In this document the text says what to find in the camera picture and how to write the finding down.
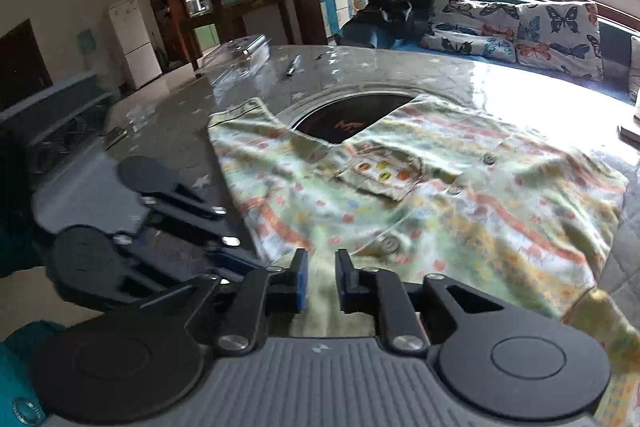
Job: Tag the white refrigerator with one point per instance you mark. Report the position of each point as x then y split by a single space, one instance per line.
134 42

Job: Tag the floral button shirt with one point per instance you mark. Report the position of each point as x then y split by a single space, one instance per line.
475 217

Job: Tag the dark wooden door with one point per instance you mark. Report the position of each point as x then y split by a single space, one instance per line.
22 67

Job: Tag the dark pen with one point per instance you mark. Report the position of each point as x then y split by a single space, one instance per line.
293 66

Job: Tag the black round induction cooktop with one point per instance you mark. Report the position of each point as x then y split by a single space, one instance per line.
350 117

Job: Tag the clear plastic box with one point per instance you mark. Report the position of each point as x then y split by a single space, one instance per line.
240 52

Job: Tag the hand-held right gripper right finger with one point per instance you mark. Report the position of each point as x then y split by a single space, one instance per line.
344 282

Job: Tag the small dark flat object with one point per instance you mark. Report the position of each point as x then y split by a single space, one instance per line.
115 138

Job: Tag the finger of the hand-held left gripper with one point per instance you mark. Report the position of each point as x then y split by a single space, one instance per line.
195 204
240 261

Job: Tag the dark wooden side table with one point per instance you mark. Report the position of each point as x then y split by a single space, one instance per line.
260 14

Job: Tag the grey cushion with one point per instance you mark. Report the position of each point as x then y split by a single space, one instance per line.
635 67

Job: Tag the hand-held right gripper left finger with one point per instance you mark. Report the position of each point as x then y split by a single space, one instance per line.
300 282

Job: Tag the black bag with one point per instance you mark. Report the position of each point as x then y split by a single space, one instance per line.
410 7

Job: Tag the blue cabinet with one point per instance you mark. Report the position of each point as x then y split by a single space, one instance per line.
336 4

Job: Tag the butterfly print cushion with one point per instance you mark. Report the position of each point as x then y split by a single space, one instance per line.
465 44
560 37
475 11

